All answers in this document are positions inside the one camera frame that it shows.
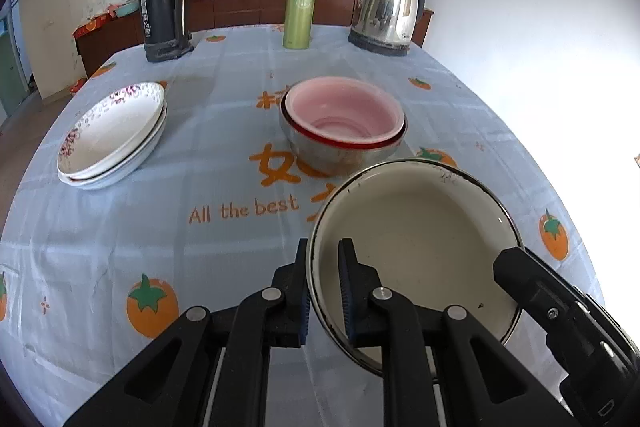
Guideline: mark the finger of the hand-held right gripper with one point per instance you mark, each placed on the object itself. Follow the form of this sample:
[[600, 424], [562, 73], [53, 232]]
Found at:
[[530, 282]]

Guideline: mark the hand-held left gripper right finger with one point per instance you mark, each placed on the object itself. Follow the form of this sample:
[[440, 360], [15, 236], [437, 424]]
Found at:
[[346, 302]]

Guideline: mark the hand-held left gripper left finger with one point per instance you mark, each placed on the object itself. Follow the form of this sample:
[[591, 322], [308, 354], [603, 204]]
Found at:
[[303, 307]]

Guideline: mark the cream enamel bowl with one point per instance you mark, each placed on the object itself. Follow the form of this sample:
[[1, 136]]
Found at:
[[425, 247]]

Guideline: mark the stainless steel bowl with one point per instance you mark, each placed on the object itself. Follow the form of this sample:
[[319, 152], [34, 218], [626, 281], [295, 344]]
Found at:
[[340, 159]]

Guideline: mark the red plastic bowl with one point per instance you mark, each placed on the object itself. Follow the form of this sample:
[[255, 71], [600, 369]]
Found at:
[[340, 107]]

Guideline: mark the white plate red flowers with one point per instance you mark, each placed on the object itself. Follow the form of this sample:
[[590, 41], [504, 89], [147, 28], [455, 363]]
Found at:
[[136, 164]]

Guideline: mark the white plate purple flowers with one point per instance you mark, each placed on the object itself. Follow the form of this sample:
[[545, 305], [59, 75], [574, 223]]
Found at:
[[105, 132]]

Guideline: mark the light blue printed tablecloth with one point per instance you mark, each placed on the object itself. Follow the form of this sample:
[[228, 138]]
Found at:
[[200, 257]]

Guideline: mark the green thermos bottle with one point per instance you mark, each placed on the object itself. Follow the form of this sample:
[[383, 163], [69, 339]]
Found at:
[[300, 12]]

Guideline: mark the steel electric kettle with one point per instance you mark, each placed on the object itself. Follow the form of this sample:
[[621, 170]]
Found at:
[[385, 7]]

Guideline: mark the brown wooden sideboard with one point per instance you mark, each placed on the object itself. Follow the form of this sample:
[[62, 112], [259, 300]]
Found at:
[[240, 7]]

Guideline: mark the teal plastic basin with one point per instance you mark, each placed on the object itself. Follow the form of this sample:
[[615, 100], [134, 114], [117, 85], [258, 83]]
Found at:
[[125, 10]]

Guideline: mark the orange box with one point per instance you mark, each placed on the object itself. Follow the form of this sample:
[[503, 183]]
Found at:
[[92, 26]]

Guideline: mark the green door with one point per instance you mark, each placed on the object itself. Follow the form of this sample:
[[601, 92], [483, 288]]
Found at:
[[12, 82]]

